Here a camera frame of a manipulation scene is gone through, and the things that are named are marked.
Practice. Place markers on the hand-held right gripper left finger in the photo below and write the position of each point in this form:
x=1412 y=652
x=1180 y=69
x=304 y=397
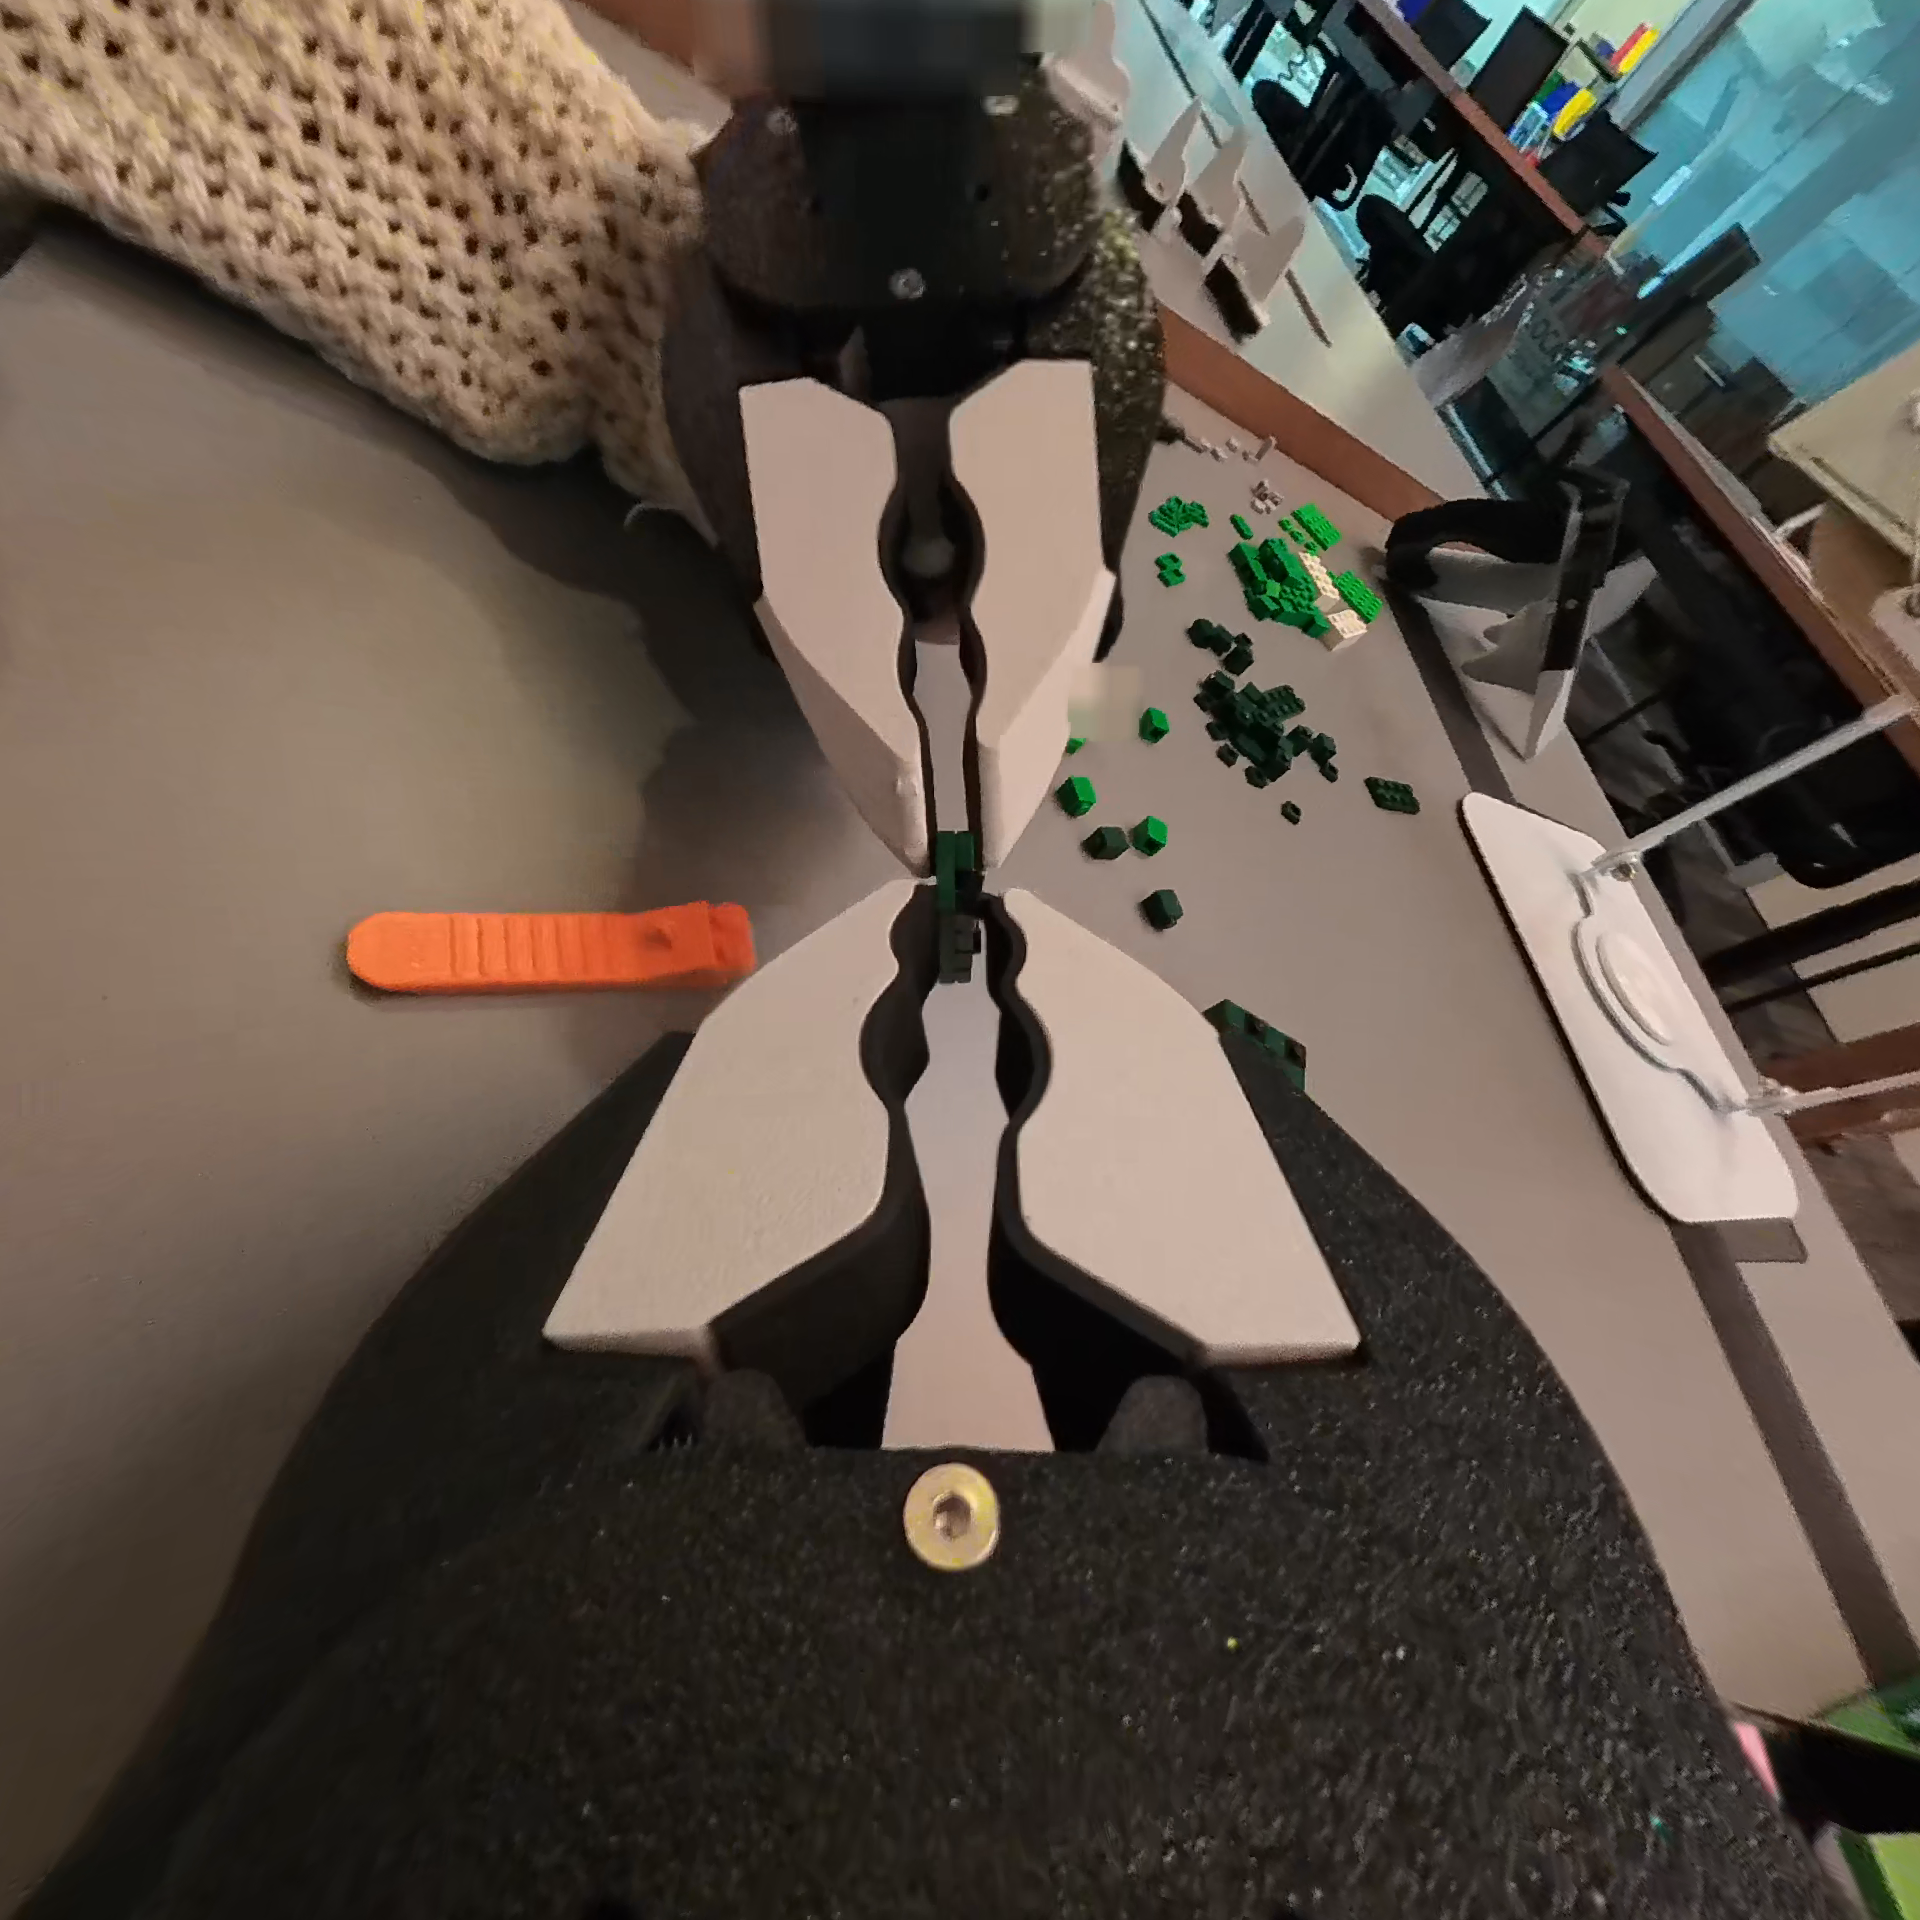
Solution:
x=750 y=1157

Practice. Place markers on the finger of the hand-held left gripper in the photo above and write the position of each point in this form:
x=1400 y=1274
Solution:
x=1037 y=557
x=827 y=571

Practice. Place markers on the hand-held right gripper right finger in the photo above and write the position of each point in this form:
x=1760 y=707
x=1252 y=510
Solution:
x=1170 y=1170

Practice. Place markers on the dark green lego brick stack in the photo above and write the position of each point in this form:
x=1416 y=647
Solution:
x=955 y=900

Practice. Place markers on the person's left forearm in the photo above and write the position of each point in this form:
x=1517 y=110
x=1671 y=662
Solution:
x=330 y=210

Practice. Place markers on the green pixel lego cube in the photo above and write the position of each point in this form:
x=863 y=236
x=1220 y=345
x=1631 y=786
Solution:
x=1267 y=1042

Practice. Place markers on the small bright green lego cube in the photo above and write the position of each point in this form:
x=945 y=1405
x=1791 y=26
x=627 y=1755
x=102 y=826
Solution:
x=1074 y=796
x=1150 y=839
x=1150 y=725

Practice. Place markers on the pile of bright green lego pieces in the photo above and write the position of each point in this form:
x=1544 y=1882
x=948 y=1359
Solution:
x=1276 y=571

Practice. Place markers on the scattered dark green lego pieces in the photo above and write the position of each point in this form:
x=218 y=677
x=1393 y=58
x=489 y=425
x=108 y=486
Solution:
x=1276 y=720

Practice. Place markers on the green lego box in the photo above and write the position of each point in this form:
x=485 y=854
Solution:
x=1876 y=1756

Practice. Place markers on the orange brick separator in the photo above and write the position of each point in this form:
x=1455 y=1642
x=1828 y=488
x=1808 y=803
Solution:
x=541 y=948

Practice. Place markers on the white round-cornered base plate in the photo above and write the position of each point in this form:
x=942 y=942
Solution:
x=1637 y=1007

